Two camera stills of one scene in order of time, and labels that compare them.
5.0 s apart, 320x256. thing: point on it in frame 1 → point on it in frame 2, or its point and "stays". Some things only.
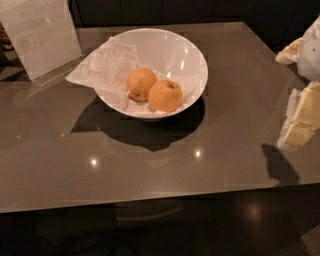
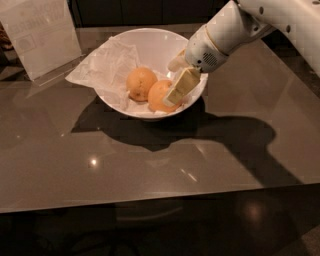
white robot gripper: [310, 53] → [201, 53]
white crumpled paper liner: [107, 69] stays
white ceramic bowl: [172, 56] stays
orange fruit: [164, 96] stays
